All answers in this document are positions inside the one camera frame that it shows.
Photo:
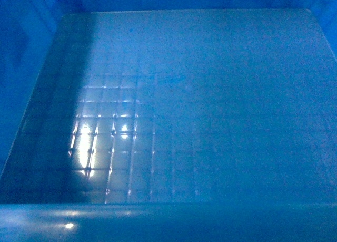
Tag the large blue plastic crate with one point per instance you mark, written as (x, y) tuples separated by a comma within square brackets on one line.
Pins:
[(168, 120)]

